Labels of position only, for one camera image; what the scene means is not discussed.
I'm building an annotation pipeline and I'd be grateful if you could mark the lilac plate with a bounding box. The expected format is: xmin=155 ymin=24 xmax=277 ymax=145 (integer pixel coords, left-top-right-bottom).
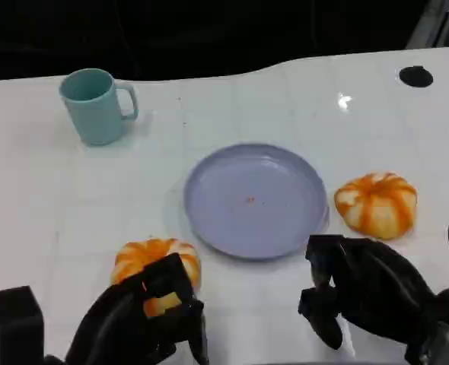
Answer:
xmin=183 ymin=143 xmax=330 ymax=262

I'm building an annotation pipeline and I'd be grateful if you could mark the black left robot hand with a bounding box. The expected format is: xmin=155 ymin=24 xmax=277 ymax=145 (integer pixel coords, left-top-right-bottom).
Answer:
xmin=44 ymin=252 xmax=211 ymax=365

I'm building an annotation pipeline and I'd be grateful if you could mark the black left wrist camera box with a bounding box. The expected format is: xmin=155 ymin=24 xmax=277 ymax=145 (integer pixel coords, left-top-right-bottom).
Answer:
xmin=0 ymin=285 xmax=45 ymax=365

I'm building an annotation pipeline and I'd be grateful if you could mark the orange and white bread roll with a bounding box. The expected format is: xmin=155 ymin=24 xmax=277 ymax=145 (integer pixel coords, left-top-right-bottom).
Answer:
xmin=110 ymin=238 xmax=202 ymax=319
xmin=333 ymin=172 xmax=419 ymax=241

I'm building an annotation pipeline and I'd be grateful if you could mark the grey metal frame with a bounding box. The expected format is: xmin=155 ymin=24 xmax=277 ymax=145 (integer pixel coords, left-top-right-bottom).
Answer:
xmin=406 ymin=0 xmax=449 ymax=49

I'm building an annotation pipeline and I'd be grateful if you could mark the pale green mug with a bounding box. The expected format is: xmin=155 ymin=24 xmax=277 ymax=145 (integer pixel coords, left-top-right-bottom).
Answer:
xmin=59 ymin=68 xmax=139 ymax=147

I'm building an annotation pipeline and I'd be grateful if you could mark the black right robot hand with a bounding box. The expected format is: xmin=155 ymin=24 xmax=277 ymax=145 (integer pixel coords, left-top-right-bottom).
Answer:
xmin=298 ymin=233 xmax=444 ymax=351

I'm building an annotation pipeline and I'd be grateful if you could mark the black table cable grommet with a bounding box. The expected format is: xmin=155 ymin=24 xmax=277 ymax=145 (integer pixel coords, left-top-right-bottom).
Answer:
xmin=398 ymin=65 xmax=435 ymax=89

